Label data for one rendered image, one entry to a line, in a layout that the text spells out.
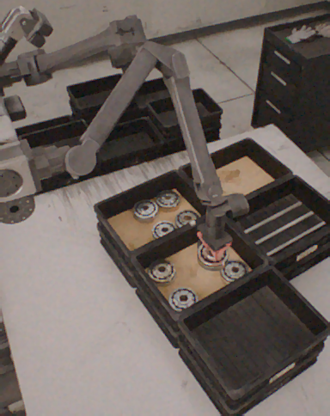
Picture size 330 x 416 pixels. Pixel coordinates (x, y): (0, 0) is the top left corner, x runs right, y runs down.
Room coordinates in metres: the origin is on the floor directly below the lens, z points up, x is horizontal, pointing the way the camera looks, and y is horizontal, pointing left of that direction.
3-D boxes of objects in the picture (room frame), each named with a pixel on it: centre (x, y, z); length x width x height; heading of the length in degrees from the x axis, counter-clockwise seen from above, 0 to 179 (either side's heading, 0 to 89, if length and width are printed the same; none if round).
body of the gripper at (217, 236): (0.95, -0.15, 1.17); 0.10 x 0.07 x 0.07; 31
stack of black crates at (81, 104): (2.66, 0.40, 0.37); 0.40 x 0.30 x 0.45; 114
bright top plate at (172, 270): (1.02, 0.02, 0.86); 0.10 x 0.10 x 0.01
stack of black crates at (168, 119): (2.46, -0.13, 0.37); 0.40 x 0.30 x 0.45; 114
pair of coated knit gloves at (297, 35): (2.82, -0.88, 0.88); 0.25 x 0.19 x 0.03; 114
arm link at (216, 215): (0.96, -0.16, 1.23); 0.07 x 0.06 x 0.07; 114
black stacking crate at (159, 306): (1.02, -0.12, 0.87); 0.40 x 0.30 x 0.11; 122
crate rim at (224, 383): (0.76, -0.28, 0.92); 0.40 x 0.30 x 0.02; 122
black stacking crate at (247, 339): (0.76, -0.28, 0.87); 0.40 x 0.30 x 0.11; 122
